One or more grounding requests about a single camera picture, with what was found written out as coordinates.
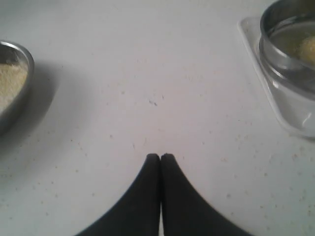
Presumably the round steel mesh sieve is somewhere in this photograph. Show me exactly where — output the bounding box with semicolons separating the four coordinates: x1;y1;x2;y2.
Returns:
259;0;315;100

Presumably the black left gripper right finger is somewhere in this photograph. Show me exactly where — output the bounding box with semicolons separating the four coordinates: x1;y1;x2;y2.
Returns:
160;153;249;236

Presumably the yellow and white grain mix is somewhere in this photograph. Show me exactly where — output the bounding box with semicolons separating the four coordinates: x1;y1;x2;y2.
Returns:
298;36;315;64

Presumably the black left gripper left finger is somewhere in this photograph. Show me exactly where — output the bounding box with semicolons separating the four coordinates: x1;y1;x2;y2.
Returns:
78;153;160;236

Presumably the white square tray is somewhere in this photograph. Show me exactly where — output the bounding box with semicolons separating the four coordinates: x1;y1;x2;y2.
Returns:
237;17;315;138

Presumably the steel bowl with grains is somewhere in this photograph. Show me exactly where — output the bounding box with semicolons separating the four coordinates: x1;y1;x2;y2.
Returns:
0;40;35;134

